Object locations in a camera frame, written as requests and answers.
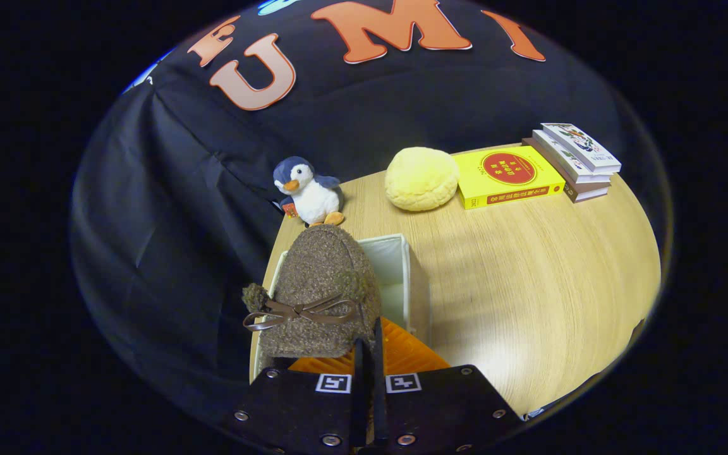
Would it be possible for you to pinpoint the beige fabric storage box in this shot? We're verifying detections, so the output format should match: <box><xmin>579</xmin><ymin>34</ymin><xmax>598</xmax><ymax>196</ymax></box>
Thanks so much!
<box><xmin>252</xmin><ymin>233</ymin><xmax>431</xmax><ymax>380</ymax></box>

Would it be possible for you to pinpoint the brown fuzzy bow shoe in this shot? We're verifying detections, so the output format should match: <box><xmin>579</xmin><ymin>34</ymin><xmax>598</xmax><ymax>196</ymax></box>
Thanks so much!
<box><xmin>242</xmin><ymin>224</ymin><xmax>382</xmax><ymax>360</ymax></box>

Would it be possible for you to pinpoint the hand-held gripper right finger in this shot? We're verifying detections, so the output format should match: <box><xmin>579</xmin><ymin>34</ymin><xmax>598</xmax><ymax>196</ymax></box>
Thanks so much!
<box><xmin>372</xmin><ymin>317</ymin><xmax>524</xmax><ymax>453</ymax></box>

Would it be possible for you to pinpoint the brown book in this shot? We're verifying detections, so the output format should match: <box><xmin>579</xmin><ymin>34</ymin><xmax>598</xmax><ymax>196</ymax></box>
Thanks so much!
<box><xmin>522</xmin><ymin>137</ymin><xmax>611</xmax><ymax>203</ymax></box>

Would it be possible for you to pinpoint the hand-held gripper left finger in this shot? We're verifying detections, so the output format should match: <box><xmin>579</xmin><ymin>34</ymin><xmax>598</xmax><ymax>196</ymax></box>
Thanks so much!
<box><xmin>222</xmin><ymin>338</ymin><xmax>368</xmax><ymax>455</ymax></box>

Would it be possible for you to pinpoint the penguin plush toy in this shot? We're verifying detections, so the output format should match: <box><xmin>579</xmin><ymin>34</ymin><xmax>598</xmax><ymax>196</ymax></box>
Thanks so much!
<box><xmin>274</xmin><ymin>156</ymin><xmax>346</xmax><ymax>227</ymax></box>

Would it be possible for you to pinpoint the black backdrop cloth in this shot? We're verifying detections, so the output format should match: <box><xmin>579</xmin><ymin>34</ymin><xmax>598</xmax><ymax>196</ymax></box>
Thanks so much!
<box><xmin>70</xmin><ymin>0</ymin><xmax>674</xmax><ymax>424</ymax></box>

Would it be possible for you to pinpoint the yellow book with red circle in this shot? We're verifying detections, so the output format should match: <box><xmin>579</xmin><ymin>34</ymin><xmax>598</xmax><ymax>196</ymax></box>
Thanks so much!
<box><xmin>452</xmin><ymin>146</ymin><xmax>567</xmax><ymax>210</ymax></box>

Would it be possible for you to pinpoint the yellow round plush cushion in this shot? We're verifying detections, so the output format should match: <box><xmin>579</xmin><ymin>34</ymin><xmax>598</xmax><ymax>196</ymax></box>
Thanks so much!
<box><xmin>384</xmin><ymin>147</ymin><xmax>461</xmax><ymax>212</ymax></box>

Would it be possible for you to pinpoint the white illustrated book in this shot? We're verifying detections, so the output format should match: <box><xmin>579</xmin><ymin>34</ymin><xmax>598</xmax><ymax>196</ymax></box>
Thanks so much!
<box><xmin>541</xmin><ymin>123</ymin><xmax>622</xmax><ymax>174</ymax></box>

